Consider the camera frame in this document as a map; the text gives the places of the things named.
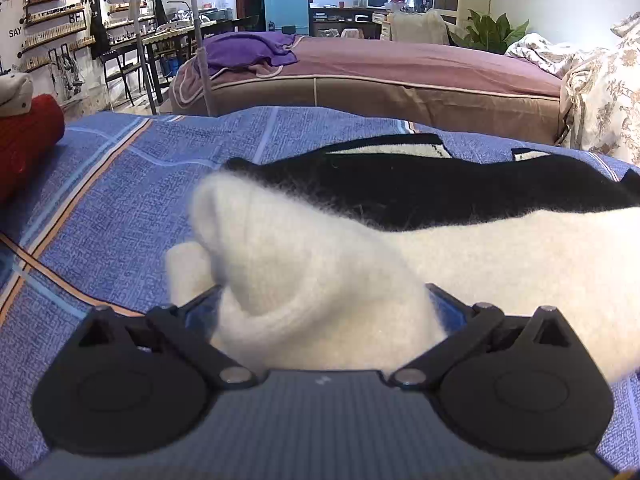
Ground green potted plant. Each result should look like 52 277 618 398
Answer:
450 10 529 55

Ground dark wooden desk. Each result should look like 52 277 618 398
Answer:
100 25 195 105

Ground cream cushioned chair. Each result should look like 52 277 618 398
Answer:
390 10 449 44

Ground wall shelves with bottles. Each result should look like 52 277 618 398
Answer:
1 0 157 73

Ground floral beige duvet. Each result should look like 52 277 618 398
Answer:
506 13 640 166

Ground white polka dot garment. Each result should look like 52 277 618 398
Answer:
0 72 34 118

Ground purple towel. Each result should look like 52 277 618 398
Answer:
203 32 303 76

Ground white and black fuzzy sweater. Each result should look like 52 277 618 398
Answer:
166 136 639 382

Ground low black tv shelf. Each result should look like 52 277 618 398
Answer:
309 6 388 39

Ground blue plaid bed sheet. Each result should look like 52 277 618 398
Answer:
0 105 640 476

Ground red folded garment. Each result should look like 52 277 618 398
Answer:
0 94 65 204

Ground mauve covered bed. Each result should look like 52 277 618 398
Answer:
168 37 565 144

